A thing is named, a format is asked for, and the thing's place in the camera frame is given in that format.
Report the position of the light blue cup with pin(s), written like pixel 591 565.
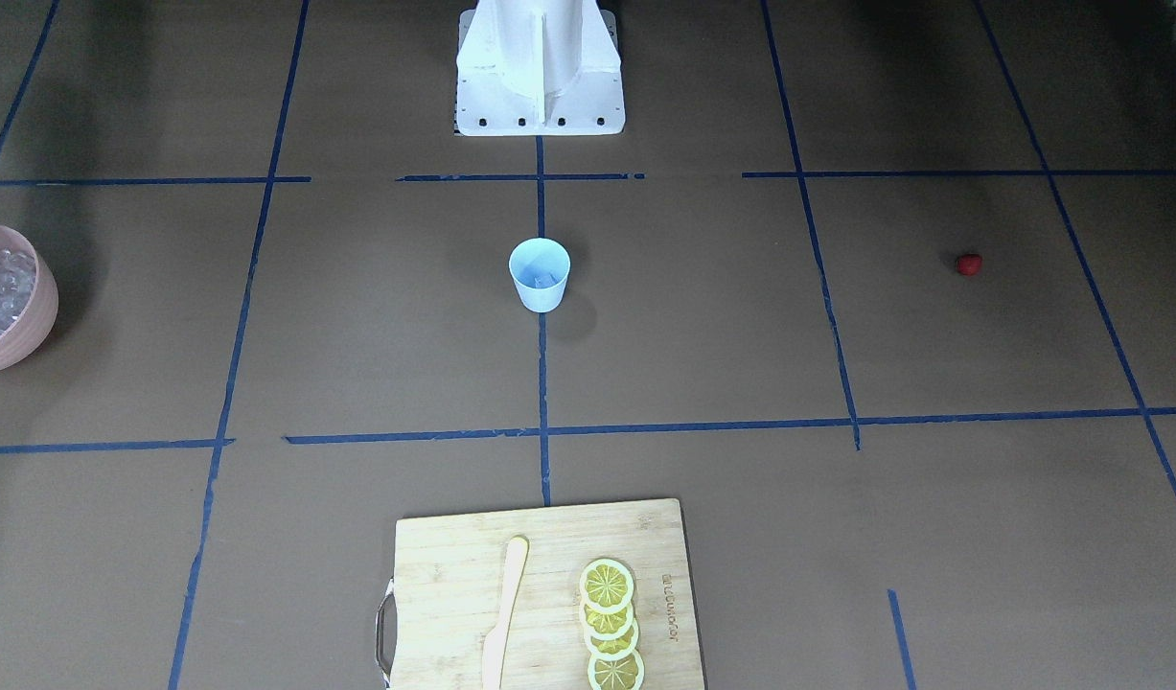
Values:
pixel 545 253

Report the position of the yellow plastic knife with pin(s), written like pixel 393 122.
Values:
pixel 494 645

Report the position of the lemon slice top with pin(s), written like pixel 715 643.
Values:
pixel 606 586

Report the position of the lemon slice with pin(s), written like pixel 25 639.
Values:
pixel 615 648
pixel 606 625
pixel 626 672
pixel 606 586

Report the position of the wooden cutting board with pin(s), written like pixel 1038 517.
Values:
pixel 447 582

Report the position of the red strawberry on table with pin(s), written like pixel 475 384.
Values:
pixel 969 265

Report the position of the pink bowl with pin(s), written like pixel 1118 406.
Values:
pixel 38 319

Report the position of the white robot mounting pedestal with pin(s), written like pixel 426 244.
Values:
pixel 538 68

